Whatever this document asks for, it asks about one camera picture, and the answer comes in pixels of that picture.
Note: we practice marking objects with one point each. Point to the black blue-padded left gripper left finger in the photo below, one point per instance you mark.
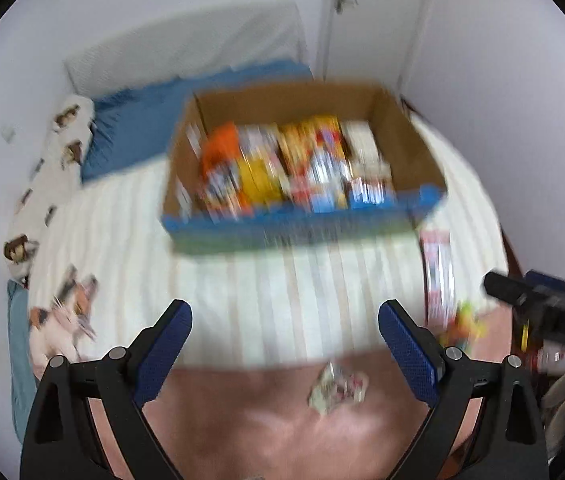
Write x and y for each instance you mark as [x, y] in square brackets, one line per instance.
[62, 440]

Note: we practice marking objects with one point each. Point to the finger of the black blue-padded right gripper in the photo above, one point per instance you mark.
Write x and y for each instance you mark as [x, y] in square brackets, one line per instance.
[542, 308]
[535, 278]

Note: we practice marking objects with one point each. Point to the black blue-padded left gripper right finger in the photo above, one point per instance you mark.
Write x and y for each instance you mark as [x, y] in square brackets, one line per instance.
[507, 441]

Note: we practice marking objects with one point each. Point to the colourful gumball candy bag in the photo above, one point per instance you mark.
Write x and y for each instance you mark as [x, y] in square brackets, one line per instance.
[465, 329]

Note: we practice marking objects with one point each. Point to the red white snack packet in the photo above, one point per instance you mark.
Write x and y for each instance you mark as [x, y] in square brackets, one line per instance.
[439, 279]

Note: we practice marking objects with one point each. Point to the small white snack packet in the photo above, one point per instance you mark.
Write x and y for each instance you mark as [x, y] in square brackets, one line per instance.
[336, 386]

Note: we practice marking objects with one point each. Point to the teal blanket edge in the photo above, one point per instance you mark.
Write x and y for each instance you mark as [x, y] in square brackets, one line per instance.
[23, 382]

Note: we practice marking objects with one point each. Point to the white carton box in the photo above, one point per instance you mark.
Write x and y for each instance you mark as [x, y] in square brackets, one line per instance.
[364, 157]

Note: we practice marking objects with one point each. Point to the striped cream cat blanket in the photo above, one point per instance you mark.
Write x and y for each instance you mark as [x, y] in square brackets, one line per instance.
[264, 325]

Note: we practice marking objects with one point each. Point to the yellow instant noodle packet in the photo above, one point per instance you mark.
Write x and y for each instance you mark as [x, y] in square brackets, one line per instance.
[315, 162]

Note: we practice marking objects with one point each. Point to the bear print long pillow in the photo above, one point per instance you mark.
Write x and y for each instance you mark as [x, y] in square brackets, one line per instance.
[55, 179]

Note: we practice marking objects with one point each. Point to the brown cardboard box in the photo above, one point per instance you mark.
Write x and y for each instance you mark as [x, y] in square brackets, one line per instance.
[418, 182]

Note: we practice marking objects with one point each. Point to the panda print orange snack bag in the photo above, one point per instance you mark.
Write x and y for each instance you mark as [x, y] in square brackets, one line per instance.
[221, 193]

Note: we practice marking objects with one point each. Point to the yellow chip bag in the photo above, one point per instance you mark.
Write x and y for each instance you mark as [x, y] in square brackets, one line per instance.
[261, 180]

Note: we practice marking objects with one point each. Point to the clear beige snack packet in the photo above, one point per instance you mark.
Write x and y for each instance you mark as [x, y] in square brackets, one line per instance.
[259, 143]

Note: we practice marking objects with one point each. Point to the white door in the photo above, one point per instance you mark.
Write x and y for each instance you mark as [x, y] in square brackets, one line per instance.
[375, 40]

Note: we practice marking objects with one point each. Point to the blue bed sheet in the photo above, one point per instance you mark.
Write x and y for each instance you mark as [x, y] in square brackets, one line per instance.
[135, 124]

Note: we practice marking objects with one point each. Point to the white textured pillow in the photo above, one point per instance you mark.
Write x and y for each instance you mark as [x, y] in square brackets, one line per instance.
[189, 44]

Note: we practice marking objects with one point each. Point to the metal door handle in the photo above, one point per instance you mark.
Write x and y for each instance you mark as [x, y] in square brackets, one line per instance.
[341, 5]

